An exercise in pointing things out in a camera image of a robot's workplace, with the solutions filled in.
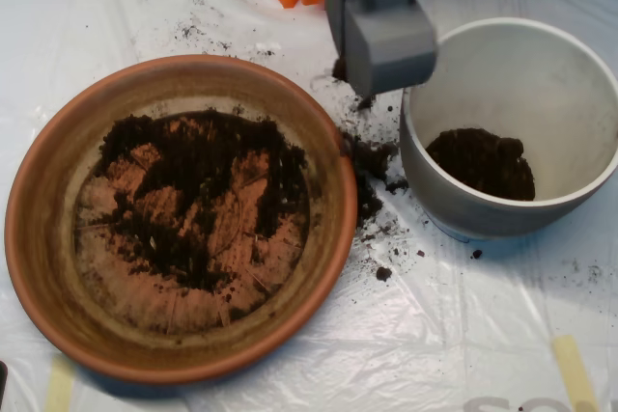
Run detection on dark soil heap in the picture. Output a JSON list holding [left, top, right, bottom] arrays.
[[91, 110, 313, 295]]

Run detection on spilled soil pile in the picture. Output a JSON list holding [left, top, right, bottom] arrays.
[[337, 129, 411, 231]]

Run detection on white ceramic pot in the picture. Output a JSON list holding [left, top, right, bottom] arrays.
[[399, 16, 618, 243]]

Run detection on terracotta clay saucer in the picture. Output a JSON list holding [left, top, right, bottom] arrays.
[[4, 54, 359, 387]]

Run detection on clear plastic cover sheet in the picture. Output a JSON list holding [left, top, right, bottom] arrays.
[[0, 0, 618, 412]]

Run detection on long beige masking tape strip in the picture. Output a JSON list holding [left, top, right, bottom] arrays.
[[551, 334, 601, 412], [43, 356, 76, 412]]

